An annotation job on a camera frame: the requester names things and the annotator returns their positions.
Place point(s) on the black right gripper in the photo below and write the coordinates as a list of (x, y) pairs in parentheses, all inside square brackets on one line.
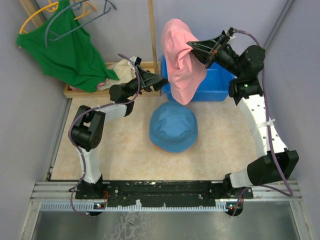
[(209, 50)]

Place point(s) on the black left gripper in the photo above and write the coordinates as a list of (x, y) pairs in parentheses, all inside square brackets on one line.
[(147, 79)]

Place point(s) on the wooden clothes rack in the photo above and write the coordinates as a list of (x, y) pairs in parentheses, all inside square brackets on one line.
[(153, 66)]

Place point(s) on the pink bucket hat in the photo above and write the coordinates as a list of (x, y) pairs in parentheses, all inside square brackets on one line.
[(185, 71)]

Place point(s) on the blue plastic bin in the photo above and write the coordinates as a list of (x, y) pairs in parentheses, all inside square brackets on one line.
[(214, 87)]

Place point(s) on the light blue bucket hat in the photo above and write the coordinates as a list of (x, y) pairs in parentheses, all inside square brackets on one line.
[(173, 127)]

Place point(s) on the orange bucket hat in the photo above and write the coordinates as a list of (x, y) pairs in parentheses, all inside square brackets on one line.
[(156, 146)]

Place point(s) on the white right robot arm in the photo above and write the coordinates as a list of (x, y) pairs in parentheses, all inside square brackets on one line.
[(275, 162)]

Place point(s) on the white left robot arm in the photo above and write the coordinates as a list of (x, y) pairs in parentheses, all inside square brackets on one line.
[(86, 130)]

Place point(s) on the beige folded cloth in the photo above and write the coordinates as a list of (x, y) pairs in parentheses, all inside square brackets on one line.
[(123, 71)]

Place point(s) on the pink cloth on rack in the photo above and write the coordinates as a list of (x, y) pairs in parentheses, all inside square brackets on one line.
[(99, 86)]

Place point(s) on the green tank top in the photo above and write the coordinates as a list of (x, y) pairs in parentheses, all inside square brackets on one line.
[(63, 49)]

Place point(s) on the orange clothes hanger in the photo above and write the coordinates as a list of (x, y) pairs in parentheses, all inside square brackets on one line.
[(50, 15)]

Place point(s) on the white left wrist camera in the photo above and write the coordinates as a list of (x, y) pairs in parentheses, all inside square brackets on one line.
[(134, 61)]

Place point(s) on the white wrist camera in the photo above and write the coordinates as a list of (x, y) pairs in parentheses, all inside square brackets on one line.
[(229, 34), (134, 61)]

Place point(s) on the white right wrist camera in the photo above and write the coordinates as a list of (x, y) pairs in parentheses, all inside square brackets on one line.
[(229, 34)]

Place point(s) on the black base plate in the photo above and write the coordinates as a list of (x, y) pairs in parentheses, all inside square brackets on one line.
[(195, 193)]

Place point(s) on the aluminium frame rail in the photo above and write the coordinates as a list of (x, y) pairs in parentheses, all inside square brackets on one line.
[(60, 196)]

